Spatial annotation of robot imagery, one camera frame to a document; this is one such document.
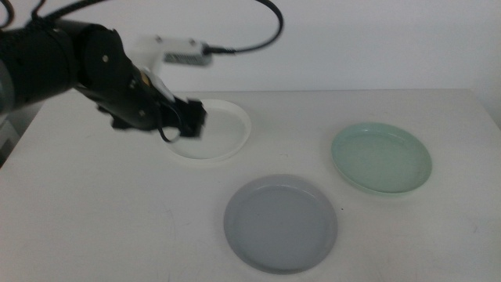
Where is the white shallow bowl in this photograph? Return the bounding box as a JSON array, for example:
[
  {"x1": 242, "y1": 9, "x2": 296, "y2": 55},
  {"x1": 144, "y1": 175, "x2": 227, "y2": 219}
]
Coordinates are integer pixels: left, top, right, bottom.
[{"x1": 162, "y1": 98, "x2": 252, "y2": 162}]

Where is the pale green shallow bowl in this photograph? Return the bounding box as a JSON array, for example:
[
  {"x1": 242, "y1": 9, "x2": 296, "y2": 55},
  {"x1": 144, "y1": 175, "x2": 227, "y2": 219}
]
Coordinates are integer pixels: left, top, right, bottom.
[{"x1": 330, "y1": 121, "x2": 433, "y2": 196}]

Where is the grey shallow bowl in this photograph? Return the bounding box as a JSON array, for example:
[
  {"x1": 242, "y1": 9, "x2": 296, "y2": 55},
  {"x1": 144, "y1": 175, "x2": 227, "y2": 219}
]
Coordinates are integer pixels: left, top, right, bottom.
[{"x1": 223, "y1": 174, "x2": 339, "y2": 275}]

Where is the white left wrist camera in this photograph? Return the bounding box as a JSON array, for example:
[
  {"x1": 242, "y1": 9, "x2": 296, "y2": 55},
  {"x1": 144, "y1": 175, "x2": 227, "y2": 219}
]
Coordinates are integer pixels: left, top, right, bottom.
[{"x1": 128, "y1": 34, "x2": 213, "y2": 103}]

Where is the black left camera cable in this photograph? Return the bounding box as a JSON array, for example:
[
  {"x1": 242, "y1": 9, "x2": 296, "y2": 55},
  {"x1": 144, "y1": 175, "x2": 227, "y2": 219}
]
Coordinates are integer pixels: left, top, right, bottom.
[{"x1": 203, "y1": 0, "x2": 284, "y2": 55}]

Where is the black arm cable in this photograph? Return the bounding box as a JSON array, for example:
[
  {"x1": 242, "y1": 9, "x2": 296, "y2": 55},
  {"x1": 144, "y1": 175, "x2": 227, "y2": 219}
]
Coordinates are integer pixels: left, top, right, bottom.
[{"x1": 30, "y1": 0, "x2": 109, "y2": 21}]

